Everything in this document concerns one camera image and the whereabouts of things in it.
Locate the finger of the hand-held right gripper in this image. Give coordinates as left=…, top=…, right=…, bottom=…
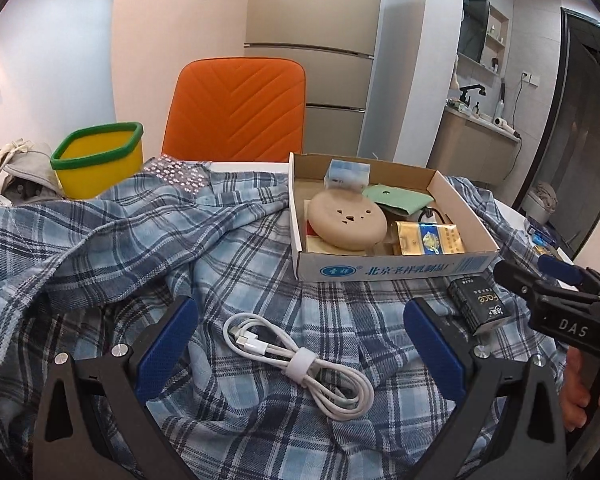
left=538, top=254, right=600, bottom=294
left=494, top=259, right=600, bottom=307

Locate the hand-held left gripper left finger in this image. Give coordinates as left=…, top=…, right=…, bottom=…
left=32, top=295, right=199, bottom=480

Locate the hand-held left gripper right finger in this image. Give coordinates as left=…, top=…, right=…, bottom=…
left=402, top=296, right=567, bottom=480

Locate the black cigarette pack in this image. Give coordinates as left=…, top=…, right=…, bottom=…
left=447, top=276, right=512, bottom=337

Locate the cardboard box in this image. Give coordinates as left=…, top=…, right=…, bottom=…
left=287, top=151, right=502, bottom=283

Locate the gold blue cigarette pack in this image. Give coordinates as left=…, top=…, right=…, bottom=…
left=392, top=220, right=467, bottom=256

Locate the white charging cable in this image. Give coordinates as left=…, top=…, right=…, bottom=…
left=223, top=312, right=376, bottom=421

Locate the green felt pouch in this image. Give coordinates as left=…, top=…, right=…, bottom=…
left=362, top=183, right=433, bottom=218

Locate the beige round plush cushion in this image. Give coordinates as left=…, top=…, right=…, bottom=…
left=307, top=189, right=387, bottom=251

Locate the blue white tissue pack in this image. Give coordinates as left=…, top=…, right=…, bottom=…
left=324, top=158, right=372, bottom=190

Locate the person's right hand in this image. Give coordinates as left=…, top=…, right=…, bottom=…
left=560, top=349, right=589, bottom=432

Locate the white trash bin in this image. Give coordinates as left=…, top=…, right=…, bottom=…
left=522, top=181, right=560, bottom=226

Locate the blue plaid shirt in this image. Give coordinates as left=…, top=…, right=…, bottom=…
left=0, top=170, right=571, bottom=480

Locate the dark glass door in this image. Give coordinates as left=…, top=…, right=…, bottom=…
left=510, top=7, right=600, bottom=261

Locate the beige vanity cabinet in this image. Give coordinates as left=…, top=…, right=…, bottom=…
left=427, top=102, right=523, bottom=183

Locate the white hair dryer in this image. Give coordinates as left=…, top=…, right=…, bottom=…
left=494, top=116, right=522, bottom=141

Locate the rhinestone studded cloth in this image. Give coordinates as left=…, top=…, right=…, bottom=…
left=145, top=156, right=212, bottom=193

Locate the black faucet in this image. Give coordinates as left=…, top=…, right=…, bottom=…
left=458, top=85, right=487, bottom=106

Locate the yellow bin with green rim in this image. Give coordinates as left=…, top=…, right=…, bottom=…
left=50, top=121, right=145, bottom=200

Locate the grey cloth pile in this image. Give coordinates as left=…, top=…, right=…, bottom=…
left=0, top=139, right=63, bottom=206

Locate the orange chair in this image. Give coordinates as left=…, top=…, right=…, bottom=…
left=161, top=57, right=307, bottom=163

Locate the mirror cabinet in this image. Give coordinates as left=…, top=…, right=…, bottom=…
left=457, top=0, right=491, bottom=66

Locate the beige refrigerator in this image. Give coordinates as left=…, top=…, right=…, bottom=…
left=243, top=0, right=383, bottom=158

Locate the wall niche shelf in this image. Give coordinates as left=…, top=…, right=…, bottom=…
left=485, top=7, right=510, bottom=76

